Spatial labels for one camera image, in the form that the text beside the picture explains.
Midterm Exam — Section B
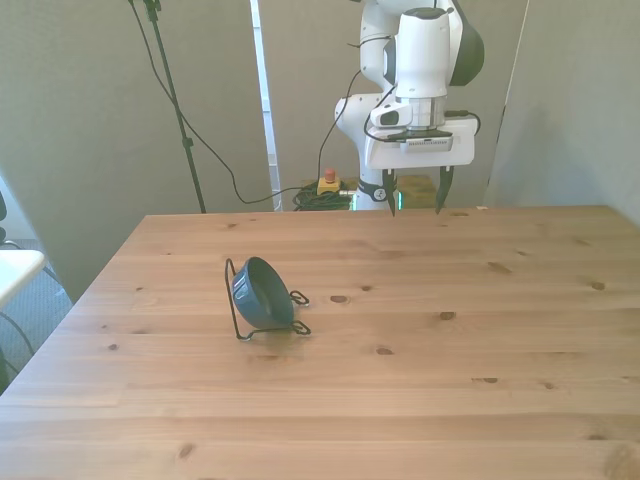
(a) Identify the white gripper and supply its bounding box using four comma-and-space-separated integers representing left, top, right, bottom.
363, 115, 477, 218

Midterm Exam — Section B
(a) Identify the dark blue ceramic bowl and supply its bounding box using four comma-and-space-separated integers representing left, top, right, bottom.
230, 256, 296, 332

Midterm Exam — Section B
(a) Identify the yellow emergency stop button box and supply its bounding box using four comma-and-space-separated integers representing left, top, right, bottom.
316, 168, 343, 197

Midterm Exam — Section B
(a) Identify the white vertical panel strip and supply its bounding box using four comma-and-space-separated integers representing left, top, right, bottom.
249, 0, 283, 213

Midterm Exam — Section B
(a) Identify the white side table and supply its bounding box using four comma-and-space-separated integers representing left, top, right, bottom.
0, 248, 47, 307

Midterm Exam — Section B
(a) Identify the black office chair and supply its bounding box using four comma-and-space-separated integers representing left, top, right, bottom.
0, 189, 24, 251

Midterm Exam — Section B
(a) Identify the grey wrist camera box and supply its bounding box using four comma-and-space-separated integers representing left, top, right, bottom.
399, 129, 455, 154

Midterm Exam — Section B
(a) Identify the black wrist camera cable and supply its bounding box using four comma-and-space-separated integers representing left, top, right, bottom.
363, 84, 482, 144

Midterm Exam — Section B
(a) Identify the coiled dark cable bundle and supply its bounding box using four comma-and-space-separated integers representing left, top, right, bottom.
292, 183, 359, 212

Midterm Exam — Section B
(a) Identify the long black hanging cable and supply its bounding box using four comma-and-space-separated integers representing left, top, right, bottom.
127, 0, 364, 206

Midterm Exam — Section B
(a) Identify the black wire bowl rack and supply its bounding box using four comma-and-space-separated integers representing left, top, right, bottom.
224, 257, 312, 342

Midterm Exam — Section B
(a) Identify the black camera tripod stand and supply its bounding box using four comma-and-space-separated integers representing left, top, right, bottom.
127, 0, 208, 215

